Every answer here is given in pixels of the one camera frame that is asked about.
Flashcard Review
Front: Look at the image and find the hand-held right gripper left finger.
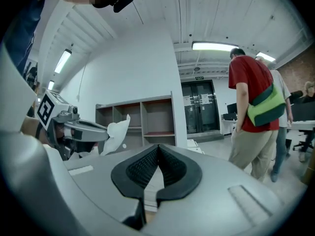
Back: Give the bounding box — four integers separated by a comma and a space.
63, 144, 160, 232

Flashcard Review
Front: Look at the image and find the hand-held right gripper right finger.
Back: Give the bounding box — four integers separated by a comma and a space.
142, 144, 284, 236

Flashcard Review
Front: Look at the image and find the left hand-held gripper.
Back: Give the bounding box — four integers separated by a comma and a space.
36, 89, 111, 161

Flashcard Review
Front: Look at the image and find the white packet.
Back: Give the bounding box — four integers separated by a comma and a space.
99, 114, 131, 156

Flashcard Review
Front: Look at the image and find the green shoulder bag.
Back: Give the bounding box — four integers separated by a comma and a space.
246, 82, 286, 128

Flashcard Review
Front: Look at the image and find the person's left forearm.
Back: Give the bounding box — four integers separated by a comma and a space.
20, 115, 50, 146

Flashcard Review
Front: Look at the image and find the grey wooden shelf hutch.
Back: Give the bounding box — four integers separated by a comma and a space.
95, 90, 178, 155

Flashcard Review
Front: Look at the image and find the white office desk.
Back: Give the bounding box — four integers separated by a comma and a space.
220, 118, 238, 135

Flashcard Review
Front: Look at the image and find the dark glass double door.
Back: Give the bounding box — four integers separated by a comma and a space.
181, 80, 220, 135

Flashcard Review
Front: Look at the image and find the black computer monitor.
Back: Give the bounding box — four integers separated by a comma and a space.
226, 102, 238, 116

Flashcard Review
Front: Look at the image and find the brown cardboard box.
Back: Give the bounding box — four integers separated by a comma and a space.
300, 153, 315, 186

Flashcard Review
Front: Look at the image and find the black office chair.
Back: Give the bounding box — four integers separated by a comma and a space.
292, 128, 315, 152

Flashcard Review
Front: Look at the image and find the person's navy clothing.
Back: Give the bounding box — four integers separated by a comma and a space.
3, 0, 48, 70

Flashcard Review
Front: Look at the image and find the hanging wall cable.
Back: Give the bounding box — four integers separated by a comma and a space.
76, 55, 87, 101

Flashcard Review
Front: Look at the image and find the black head camera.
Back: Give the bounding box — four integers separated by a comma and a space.
113, 0, 135, 14

